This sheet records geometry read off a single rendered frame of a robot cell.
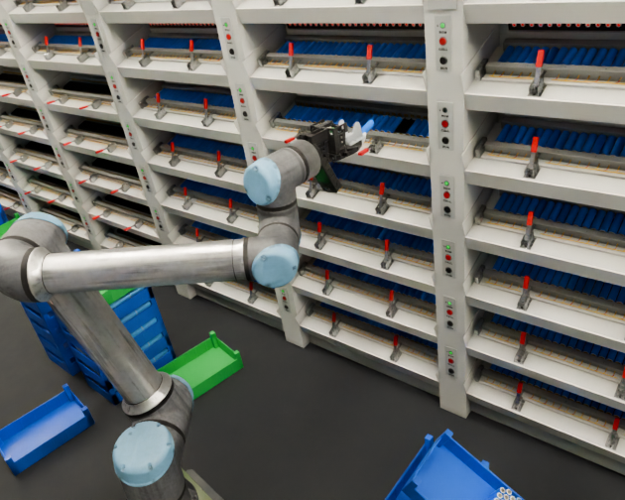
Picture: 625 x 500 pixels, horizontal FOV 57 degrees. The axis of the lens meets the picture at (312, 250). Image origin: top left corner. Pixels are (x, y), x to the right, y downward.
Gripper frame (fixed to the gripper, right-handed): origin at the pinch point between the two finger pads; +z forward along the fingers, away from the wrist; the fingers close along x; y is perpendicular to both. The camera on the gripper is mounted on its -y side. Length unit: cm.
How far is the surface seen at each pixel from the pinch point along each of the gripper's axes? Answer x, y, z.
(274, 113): 47, -5, 18
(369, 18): 2.3, 26.1, 11.0
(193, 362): 80, -101, -16
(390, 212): 1.6, -28.5, 14.5
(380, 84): 0.6, 9.9, 11.7
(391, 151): -0.1, -8.9, 14.1
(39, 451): 91, -101, -77
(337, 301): 25, -68, 13
